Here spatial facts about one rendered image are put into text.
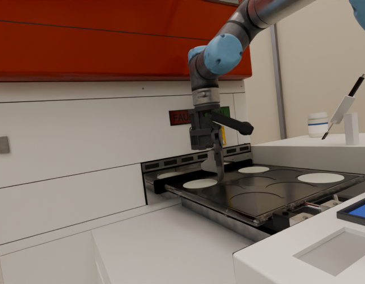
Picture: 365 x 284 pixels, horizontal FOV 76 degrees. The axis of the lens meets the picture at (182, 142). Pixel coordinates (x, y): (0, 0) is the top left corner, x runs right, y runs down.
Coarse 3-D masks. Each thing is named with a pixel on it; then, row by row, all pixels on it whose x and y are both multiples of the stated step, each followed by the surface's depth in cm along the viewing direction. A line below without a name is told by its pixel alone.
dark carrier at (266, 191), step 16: (208, 176) 74; (224, 176) 72; (240, 176) 69; (256, 176) 67; (272, 176) 65; (288, 176) 63; (352, 176) 55; (192, 192) 58; (208, 192) 57; (224, 192) 55; (240, 192) 54; (256, 192) 52; (272, 192) 51; (288, 192) 50; (304, 192) 49; (240, 208) 43; (256, 208) 42; (272, 208) 42
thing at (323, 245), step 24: (336, 216) 22; (264, 240) 19; (288, 240) 19; (312, 240) 19; (336, 240) 19; (360, 240) 18; (240, 264) 17; (264, 264) 16; (288, 264) 16; (312, 264) 16; (336, 264) 16; (360, 264) 15
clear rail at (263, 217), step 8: (360, 176) 54; (344, 184) 50; (352, 184) 51; (320, 192) 46; (328, 192) 47; (336, 192) 48; (304, 200) 43; (312, 200) 44; (280, 208) 40; (288, 208) 41; (296, 208) 42; (264, 216) 38; (272, 216) 39
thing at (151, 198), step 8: (248, 152) 89; (224, 160) 83; (232, 160) 85; (240, 160) 87; (168, 168) 73; (176, 168) 74; (184, 168) 75; (192, 168) 77; (200, 168) 78; (144, 176) 69; (152, 176) 70; (160, 176) 71; (168, 176) 73; (144, 184) 70; (152, 184) 70; (152, 192) 70; (160, 192) 73; (168, 192) 73; (152, 200) 70; (160, 200) 71
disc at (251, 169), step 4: (244, 168) 80; (248, 168) 79; (252, 168) 78; (256, 168) 78; (260, 168) 77; (264, 168) 76; (268, 168) 75; (244, 172) 74; (248, 172) 73; (252, 172) 72
